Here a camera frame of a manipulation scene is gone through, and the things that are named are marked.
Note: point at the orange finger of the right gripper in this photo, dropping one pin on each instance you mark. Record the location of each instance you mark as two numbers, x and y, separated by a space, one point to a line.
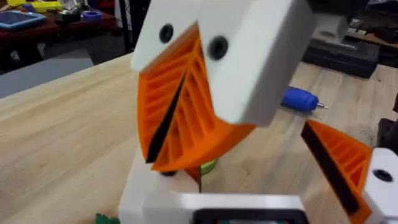
255 62
155 102

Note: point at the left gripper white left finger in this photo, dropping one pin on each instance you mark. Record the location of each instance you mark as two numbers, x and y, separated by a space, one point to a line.
155 186

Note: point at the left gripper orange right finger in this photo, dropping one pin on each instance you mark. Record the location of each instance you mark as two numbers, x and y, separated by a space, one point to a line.
345 158

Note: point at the green toy vegetable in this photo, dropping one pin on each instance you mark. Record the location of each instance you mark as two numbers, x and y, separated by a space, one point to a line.
107 219

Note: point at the green disc with holes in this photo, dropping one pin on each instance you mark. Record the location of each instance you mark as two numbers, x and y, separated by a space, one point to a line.
208 166

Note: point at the white box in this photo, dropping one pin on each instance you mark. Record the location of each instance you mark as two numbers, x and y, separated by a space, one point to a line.
331 28

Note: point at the black tool case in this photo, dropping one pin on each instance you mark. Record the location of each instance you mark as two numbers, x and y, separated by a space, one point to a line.
340 56

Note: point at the blue tape roll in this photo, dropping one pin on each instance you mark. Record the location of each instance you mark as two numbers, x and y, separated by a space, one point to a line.
92 15

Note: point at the grey board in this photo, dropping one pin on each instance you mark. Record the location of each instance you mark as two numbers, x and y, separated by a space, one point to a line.
40 74

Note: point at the brown wooden side table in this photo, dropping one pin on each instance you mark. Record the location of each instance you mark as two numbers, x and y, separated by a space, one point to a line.
46 31

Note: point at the yellow toy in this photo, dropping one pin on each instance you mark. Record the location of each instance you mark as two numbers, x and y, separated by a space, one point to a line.
40 5

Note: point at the blue tray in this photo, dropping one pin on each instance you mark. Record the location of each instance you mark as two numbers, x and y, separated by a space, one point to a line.
18 19

